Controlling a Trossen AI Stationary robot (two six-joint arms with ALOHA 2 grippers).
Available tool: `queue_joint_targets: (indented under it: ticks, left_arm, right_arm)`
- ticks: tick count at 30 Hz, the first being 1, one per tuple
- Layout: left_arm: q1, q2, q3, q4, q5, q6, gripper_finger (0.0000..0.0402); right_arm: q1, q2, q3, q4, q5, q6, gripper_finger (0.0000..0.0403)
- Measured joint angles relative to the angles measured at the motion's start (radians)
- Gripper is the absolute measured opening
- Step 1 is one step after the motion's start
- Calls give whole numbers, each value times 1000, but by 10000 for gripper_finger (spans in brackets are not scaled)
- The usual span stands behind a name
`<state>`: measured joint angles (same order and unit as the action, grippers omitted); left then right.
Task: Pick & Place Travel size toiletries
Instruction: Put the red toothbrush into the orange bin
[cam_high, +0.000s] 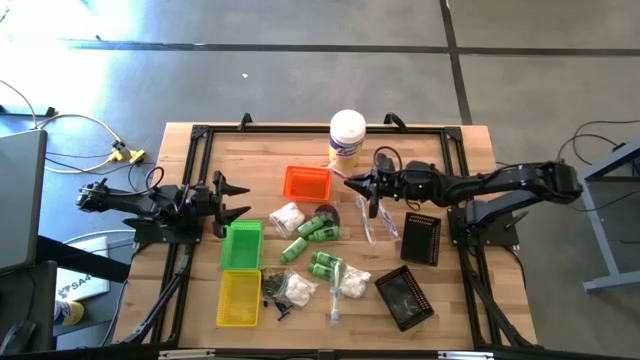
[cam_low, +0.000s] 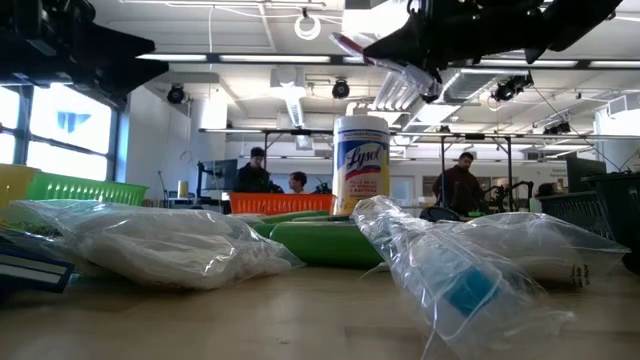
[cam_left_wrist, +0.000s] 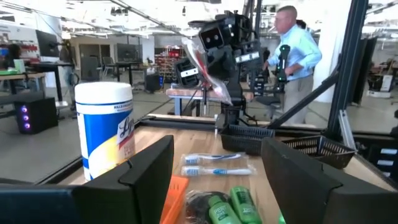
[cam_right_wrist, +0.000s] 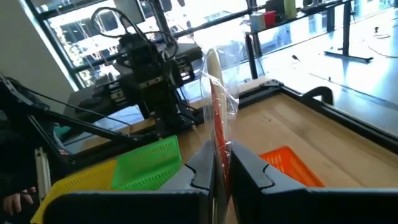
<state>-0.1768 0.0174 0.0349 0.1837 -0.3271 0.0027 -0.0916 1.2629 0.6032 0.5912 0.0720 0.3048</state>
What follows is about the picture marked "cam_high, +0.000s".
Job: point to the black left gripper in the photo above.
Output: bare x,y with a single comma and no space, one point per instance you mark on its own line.
207,202

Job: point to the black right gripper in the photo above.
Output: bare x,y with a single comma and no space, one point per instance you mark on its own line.
412,182

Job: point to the blue toothbrush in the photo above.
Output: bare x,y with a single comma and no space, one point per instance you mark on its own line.
389,222
366,225
335,300

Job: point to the green plastic basket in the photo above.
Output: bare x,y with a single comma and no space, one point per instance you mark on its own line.
242,247

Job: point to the bag of cotton balls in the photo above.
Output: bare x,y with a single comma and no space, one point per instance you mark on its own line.
287,219
300,291
356,286

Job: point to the black plastic basket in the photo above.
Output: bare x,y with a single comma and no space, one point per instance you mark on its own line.
404,299
421,240

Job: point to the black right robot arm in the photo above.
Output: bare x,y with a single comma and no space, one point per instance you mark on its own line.
500,182

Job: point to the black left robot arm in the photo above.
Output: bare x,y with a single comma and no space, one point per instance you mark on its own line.
115,197

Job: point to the orange plastic basket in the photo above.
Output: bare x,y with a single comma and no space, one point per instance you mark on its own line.
307,185

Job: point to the Lysol wipes canister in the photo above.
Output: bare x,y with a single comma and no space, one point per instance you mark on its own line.
347,130

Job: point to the yellow plastic basket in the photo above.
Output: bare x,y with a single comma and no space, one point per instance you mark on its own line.
239,300

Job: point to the black table edge beam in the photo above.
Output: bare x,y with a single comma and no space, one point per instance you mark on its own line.
275,356

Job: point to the white printed box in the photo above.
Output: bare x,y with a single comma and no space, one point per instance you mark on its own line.
82,285

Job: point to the yellow and blue cup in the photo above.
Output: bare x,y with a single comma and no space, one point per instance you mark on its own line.
70,313

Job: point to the black floor bar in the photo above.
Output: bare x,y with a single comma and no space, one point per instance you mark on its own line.
25,110

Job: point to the black desk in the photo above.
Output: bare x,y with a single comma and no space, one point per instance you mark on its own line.
25,295

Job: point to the black computer mouse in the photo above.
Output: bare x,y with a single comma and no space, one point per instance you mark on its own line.
15,337

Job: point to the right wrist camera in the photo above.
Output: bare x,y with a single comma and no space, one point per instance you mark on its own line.
385,162

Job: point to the black frame clamp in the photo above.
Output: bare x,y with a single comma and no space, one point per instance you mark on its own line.
245,120
395,120

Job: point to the black aluminium table frame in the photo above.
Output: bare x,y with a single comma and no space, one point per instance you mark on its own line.
300,129

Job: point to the silver bracket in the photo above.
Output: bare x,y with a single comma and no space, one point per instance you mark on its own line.
185,354
465,355

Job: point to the grey metal table frame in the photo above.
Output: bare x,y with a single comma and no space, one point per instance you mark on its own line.
602,235

